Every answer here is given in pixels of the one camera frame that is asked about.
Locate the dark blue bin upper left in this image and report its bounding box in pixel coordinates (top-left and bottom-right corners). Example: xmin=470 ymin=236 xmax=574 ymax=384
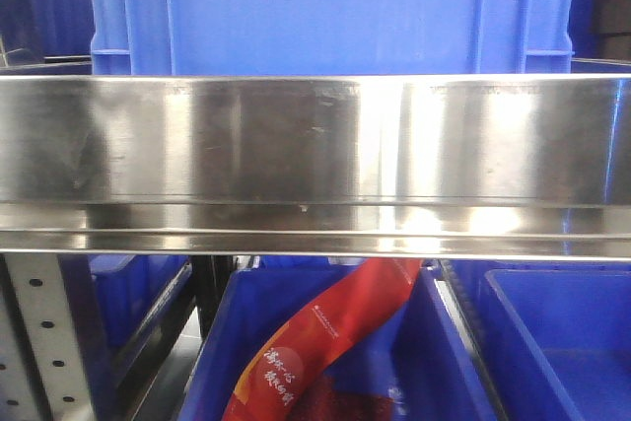
xmin=1 ymin=0 xmax=95 ymax=68

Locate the blue bin lower left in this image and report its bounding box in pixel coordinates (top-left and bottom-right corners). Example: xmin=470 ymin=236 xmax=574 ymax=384
xmin=89 ymin=254 xmax=188 ymax=348

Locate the blue bin lower right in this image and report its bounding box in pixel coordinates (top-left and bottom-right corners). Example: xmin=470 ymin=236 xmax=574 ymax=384
xmin=450 ymin=259 xmax=630 ymax=420

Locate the blue bin lower centre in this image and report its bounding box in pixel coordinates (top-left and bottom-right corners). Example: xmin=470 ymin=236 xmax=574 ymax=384
xmin=178 ymin=266 xmax=496 ymax=420

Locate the red printed package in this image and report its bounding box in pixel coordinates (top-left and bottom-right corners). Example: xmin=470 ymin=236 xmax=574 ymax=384
xmin=222 ymin=257 xmax=422 ymax=420

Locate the perforated grey shelf upright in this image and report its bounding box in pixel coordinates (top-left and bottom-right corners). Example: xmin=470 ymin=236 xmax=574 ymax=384
xmin=1 ymin=253 xmax=98 ymax=420

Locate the stainless steel shelf rail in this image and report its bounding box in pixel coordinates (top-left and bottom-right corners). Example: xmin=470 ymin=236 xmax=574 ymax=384
xmin=1 ymin=74 xmax=630 ymax=260

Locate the large blue plastic crate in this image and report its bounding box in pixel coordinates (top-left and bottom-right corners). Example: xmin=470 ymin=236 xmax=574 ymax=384
xmin=92 ymin=0 xmax=573 ymax=76

